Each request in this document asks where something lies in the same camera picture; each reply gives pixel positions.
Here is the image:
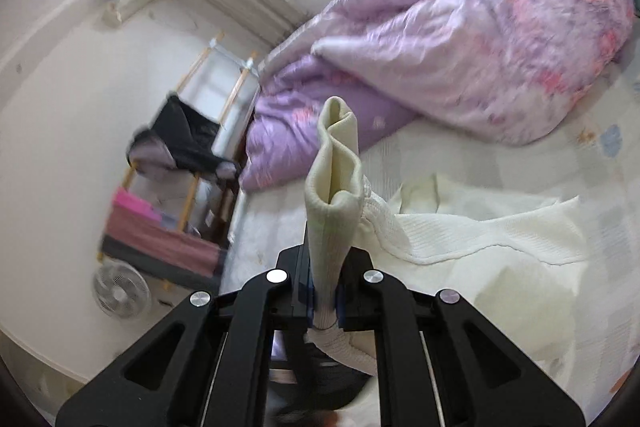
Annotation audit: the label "white button-up jacket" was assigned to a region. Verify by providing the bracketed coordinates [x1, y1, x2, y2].
[305, 96, 596, 377]

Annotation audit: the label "floral white bed sheet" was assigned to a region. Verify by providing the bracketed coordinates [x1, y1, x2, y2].
[361, 40, 639, 419]

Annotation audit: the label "air conditioner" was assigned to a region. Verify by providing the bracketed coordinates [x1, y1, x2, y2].
[102, 0, 156, 28]

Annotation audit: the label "pink red folded fabric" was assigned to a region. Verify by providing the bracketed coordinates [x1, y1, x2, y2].
[99, 187, 226, 294]

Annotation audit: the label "wooden clothes rack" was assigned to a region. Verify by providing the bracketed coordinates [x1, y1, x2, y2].
[96, 31, 260, 263]

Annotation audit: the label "white floor fan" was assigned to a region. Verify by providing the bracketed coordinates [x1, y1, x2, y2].
[91, 260, 151, 320]

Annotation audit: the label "purple floral quilt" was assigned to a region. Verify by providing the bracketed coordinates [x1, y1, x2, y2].
[241, 0, 634, 191]

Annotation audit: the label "black clothes on rack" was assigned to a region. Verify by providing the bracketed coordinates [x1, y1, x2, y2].
[126, 92, 240, 183]

